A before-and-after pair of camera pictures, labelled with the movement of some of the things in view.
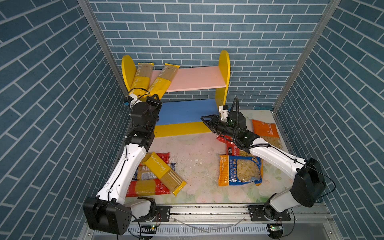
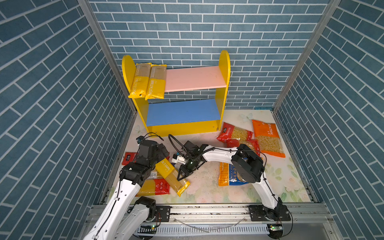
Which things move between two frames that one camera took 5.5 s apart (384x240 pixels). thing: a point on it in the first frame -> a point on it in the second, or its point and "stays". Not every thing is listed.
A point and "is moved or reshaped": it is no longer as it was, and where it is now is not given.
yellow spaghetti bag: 141,83 stays
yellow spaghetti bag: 162,82 is moved or reshaped
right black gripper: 216,120 -> 186,171
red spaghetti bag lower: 146,187 stays
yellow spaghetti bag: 165,174 is moved or reshaped
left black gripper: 155,105 -> 161,155
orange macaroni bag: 268,132 stays
